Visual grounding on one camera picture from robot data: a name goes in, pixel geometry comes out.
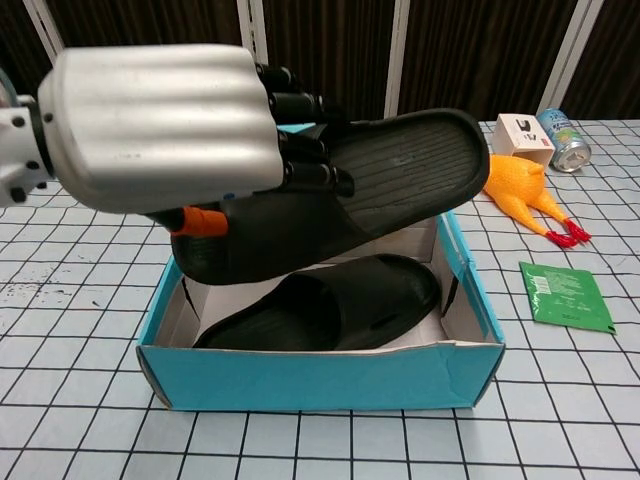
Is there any table with checkered tablecloth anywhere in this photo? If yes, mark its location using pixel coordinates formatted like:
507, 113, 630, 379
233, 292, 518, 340
0, 118, 640, 480

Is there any small white carton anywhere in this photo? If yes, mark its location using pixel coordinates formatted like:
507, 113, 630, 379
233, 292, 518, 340
490, 113, 556, 166

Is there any light blue shoe box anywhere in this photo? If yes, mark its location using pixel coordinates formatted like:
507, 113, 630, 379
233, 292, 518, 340
135, 209, 505, 412

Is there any white metal frame post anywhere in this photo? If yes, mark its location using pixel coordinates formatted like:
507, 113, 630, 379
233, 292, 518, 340
384, 0, 426, 121
537, 0, 606, 114
22, 0, 66, 56
237, 0, 269, 65

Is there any black slipper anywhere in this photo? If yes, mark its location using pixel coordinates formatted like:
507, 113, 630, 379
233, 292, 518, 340
192, 253, 442, 351
169, 107, 491, 285

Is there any yellow rubber chicken toy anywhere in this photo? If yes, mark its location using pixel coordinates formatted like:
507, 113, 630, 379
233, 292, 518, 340
482, 153, 592, 249

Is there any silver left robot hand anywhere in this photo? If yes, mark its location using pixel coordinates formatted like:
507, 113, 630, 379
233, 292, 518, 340
37, 43, 356, 237

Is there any plastic water bottle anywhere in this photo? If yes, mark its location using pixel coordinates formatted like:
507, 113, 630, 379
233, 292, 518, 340
537, 108, 593, 175

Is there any green sachet packet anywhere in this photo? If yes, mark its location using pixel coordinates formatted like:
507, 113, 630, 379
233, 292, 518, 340
518, 260, 618, 336

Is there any black pleated curtain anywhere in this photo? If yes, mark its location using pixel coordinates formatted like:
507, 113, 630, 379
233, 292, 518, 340
0, 0, 640, 129

